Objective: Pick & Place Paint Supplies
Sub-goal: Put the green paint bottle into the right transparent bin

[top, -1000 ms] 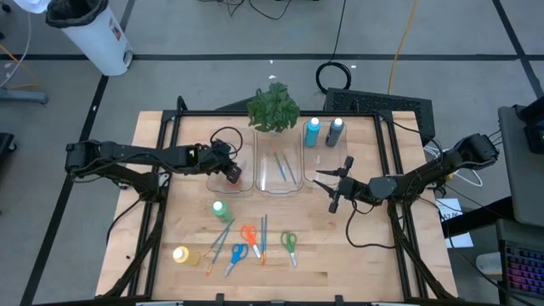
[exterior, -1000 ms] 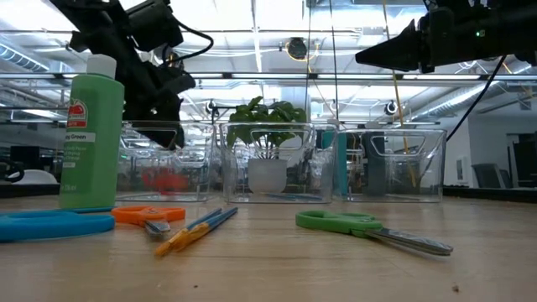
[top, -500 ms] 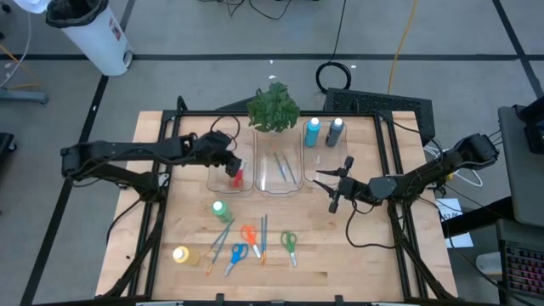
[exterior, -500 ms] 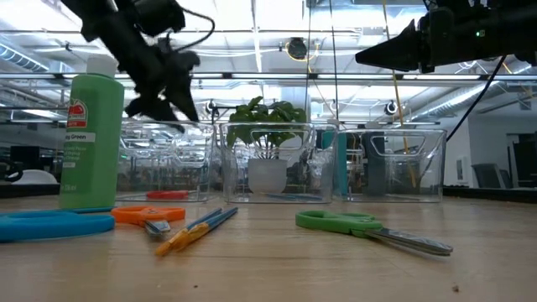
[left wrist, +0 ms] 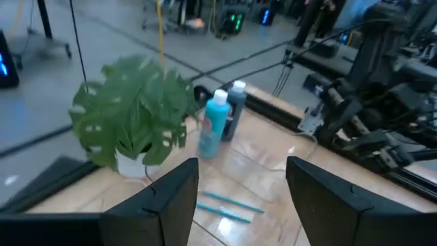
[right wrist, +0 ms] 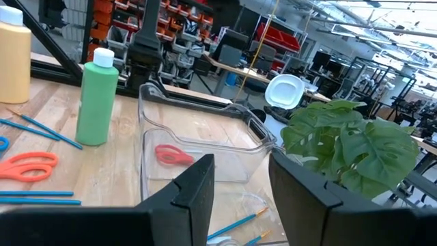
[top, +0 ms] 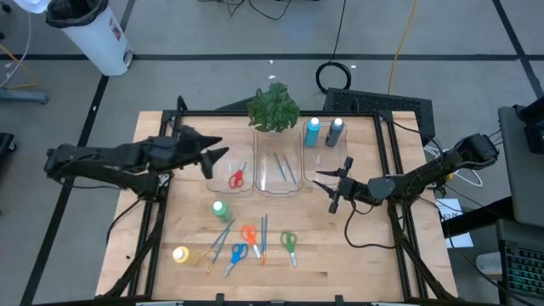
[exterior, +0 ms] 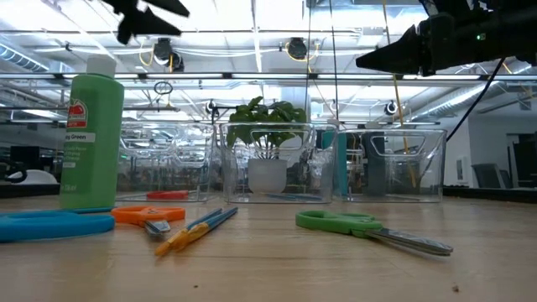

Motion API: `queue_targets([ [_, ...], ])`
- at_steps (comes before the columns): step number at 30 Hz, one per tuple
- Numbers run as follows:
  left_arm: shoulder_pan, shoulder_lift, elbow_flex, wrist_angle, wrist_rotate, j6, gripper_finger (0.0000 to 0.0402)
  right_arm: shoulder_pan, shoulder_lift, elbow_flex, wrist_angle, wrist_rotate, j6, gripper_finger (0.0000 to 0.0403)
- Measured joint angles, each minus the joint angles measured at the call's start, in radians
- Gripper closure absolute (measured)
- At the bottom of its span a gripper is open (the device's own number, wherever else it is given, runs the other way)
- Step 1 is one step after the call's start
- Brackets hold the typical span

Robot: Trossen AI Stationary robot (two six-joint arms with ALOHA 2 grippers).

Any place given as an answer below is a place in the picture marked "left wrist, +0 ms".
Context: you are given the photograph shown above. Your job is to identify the white plant pot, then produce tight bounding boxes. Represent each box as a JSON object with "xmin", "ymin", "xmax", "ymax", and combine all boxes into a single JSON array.
[{"xmin": 114, "ymin": 150, "xmax": 151, "ymax": 180}]

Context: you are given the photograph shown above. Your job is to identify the teal paint bottle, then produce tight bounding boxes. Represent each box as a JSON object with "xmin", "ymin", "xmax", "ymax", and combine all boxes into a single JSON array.
[{"xmin": 197, "ymin": 88, "xmax": 231, "ymax": 160}]

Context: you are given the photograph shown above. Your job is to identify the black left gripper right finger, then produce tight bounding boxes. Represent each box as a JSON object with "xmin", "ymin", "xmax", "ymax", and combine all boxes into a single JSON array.
[{"xmin": 285, "ymin": 156, "xmax": 437, "ymax": 246}]

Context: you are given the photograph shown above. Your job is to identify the green monstera plant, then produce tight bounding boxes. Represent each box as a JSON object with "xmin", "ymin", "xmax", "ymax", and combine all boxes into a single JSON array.
[{"xmin": 68, "ymin": 55, "xmax": 199, "ymax": 172}]

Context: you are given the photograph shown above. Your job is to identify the computer tower green lights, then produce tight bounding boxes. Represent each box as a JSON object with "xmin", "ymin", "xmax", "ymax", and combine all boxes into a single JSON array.
[{"xmin": 221, "ymin": 10, "xmax": 245, "ymax": 35}]

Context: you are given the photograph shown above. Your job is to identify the black rolling stand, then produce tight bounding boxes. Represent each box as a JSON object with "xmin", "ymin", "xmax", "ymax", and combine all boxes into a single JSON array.
[{"xmin": 27, "ymin": 0, "xmax": 72, "ymax": 59}]

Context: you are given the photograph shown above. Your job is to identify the black hanging cable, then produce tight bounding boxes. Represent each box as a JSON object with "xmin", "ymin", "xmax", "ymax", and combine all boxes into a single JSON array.
[{"xmin": 69, "ymin": 0, "xmax": 89, "ymax": 93}]

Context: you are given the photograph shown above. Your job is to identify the silver mounting plate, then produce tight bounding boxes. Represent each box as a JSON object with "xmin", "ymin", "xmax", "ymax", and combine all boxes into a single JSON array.
[{"xmin": 298, "ymin": 101, "xmax": 325, "ymax": 136}]

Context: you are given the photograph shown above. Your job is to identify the black paint bottle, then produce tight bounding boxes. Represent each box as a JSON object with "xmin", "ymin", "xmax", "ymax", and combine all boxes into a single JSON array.
[{"xmin": 221, "ymin": 80, "xmax": 247, "ymax": 143}]

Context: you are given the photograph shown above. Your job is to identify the person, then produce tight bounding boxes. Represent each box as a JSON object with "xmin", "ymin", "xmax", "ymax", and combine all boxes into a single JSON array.
[{"xmin": 293, "ymin": 0, "xmax": 346, "ymax": 47}]

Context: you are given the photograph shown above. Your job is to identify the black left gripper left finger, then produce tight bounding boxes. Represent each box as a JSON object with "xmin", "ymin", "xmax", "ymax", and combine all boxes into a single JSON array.
[{"xmin": 0, "ymin": 156, "xmax": 200, "ymax": 246}]

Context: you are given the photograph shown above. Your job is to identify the computer tower blue lights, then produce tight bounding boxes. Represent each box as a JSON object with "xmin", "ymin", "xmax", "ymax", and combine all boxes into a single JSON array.
[
  {"xmin": 0, "ymin": 30, "xmax": 20, "ymax": 89},
  {"xmin": 259, "ymin": 7, "xmax": 274, "ymax": 27}
]

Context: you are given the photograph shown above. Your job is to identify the yellow hanging cable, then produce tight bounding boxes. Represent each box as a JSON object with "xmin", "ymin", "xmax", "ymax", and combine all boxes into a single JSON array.
[{"xmin": 156, "ymin": 0, "xmax": 165, "ymax": 74}]

